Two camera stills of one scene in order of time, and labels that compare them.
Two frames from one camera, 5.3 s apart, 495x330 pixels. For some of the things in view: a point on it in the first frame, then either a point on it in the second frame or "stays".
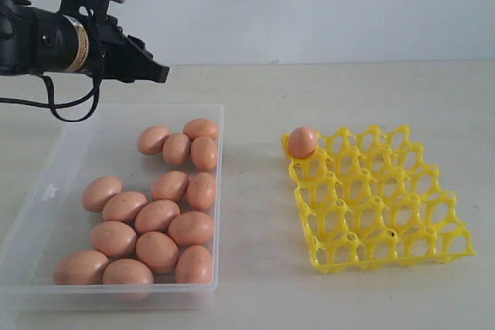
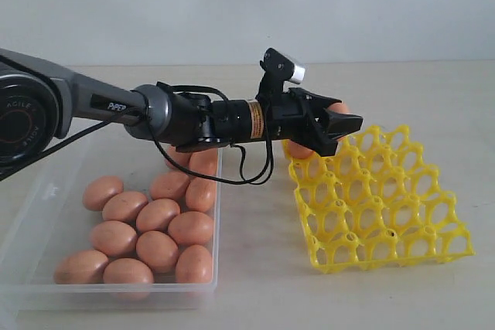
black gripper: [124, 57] to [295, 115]
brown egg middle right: [201, 191] stays
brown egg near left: [80, 267] stays
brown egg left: [98, 191] stays
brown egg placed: [150, 140] to [339, 107]
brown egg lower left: [113, 238] stays
